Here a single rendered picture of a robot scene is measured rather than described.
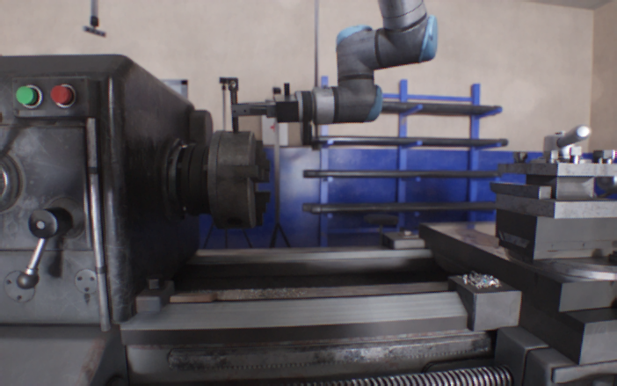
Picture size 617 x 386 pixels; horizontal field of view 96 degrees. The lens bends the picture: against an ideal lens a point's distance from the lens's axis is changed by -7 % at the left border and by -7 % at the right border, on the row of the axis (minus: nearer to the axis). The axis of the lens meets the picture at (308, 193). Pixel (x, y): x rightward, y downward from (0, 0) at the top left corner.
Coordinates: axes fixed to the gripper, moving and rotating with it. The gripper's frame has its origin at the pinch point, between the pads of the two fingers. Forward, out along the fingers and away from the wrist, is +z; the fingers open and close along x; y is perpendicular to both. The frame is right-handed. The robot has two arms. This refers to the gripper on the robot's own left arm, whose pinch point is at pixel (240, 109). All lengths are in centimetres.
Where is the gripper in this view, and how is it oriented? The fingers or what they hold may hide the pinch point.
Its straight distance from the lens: 74.9
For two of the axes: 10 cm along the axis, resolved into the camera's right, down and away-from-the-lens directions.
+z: -9.9, 0.8, -1.3
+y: -0.2, -9.1, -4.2
